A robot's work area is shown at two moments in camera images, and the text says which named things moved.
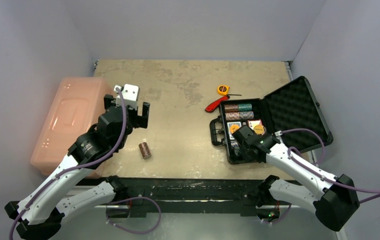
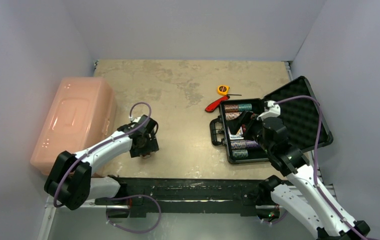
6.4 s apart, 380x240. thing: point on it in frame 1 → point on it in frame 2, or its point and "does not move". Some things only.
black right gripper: (243, 136) → (252, 124)
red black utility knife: (212, 106) does not move
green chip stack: (245, 107) does not move
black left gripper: (139, 121) → (151, 146)
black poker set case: (291, 112) does not move
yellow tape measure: (223, 90) does not move
